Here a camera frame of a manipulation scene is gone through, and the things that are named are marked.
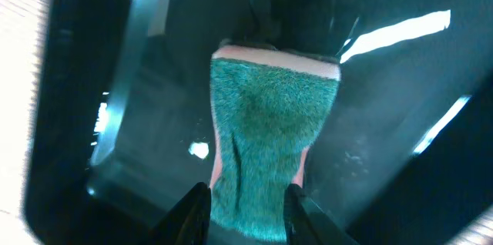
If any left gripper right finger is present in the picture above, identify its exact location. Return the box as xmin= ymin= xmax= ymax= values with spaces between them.
xmin=283 ymin=183 xmax=358 ymax=245

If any green and pink sponge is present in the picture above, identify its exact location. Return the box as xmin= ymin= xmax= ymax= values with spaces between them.
xmin=210 ymin=45 xmax=341 ymax=242

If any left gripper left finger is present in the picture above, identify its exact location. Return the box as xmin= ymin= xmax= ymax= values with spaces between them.
xmin=148 ymin=182 xmax=211 ymax=245

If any black rectangular tray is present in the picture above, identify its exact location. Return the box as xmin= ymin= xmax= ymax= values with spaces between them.
xmin=23 ymin=0 xmax=492 ymax=244

